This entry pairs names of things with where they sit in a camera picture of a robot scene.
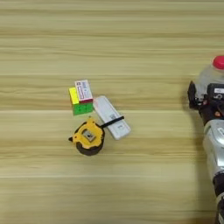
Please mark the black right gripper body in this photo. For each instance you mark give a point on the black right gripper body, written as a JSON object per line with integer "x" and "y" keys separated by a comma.
{"x": 210, "y": 112}

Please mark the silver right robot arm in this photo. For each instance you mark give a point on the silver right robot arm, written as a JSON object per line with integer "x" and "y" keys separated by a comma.
{"x": 215, "y": 145}

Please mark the clear bottle with red cap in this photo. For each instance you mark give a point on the clear bottle with red cap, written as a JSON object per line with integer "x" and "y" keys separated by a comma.
{"x": 211, "y": 74}

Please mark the yellow black tape measure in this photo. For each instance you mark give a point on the yellow black tape measure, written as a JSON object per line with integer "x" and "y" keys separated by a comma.
{"x": 89, "y": 137}

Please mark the small white pink box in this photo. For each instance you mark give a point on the small white pink box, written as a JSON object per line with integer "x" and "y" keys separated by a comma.
{"x": 83, "y": 91}

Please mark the white rectangular device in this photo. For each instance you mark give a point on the white rectangular device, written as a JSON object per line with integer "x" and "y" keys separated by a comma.
{"x": 109, "y": 110}

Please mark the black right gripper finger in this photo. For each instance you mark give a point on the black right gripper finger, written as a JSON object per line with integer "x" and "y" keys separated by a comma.
{"x": 192, "y": 94}

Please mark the multicolour puzzle cube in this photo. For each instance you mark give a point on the multicolour puzzle cube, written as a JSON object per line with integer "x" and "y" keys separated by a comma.
{"x": 81, "y": 108}

